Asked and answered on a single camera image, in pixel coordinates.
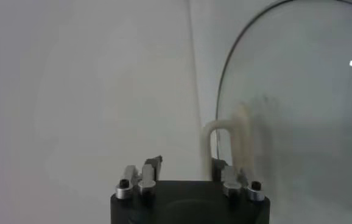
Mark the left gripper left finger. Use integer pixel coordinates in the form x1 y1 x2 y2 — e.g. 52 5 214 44
114 155 164 200

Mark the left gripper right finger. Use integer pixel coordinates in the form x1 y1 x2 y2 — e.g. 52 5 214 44
211 158 266 202

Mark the glass lid with cream handle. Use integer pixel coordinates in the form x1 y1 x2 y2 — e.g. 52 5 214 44
200 0 352 224

